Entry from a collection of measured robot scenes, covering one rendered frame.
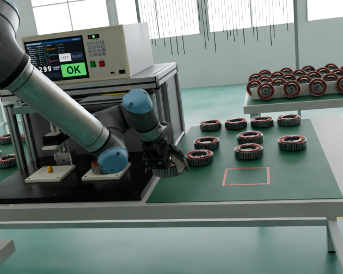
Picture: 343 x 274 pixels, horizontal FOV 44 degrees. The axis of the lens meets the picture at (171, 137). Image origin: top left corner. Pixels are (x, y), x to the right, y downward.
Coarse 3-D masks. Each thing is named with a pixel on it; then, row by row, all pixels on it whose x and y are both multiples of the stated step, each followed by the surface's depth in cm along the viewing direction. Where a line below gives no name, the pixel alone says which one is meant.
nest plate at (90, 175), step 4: (128, 164) 167; (88, 172) 164; (92, 172) 163; (120, 172) 159; (124, 172) 162; (84, 176) 160; (88, 176) 159; (92, 176) 159; (96, 176) 158; (100, 176) 158; (104, 176) 157; (108, 176) 157; (112, 176) 156; (116, 176) 156; (120, 176) 157
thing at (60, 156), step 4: (56, 152) 181; (60, 152) 180; (64, 152) 180; (68, 152) 179; (72, 152) 181; (56, 156) 181; (60, 156) 180; (64, 156) 180; (68, 156) 180; (72, 156) 181; (56, 160) 182; (60, 160) 181; (64, 160) 181; (68, 160) 180; (72, 160) 181; (60, 164) 182
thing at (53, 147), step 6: (54, 132) 176; (60, 132) 174; (42, 138) 171; (48, 138) 170; (54, 138) 170; (60, 138) 173; (66, 138) 177; (48, 144) 171; (54, 144) 171; (60, 144) 173; (60, 150) 182
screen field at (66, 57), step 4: (76, 52) 166; (80, 52) 166; (60, 56) 168; (64, 56) 168; (68, 56) 167; (72, 56) 167; (76, 56) 167; (80, 56) 166; (60, 60) 169; (64, 60) 168; (68, 60) 168
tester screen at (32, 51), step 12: (36, 48) 169; (48, 48) 168; (60, 48) 167; (72, 48) 166; (36, 60) 171; (48, 60) 170; (72, 60) 168; (84, 60) 166; (48, 72) 171; (60, 72) 170
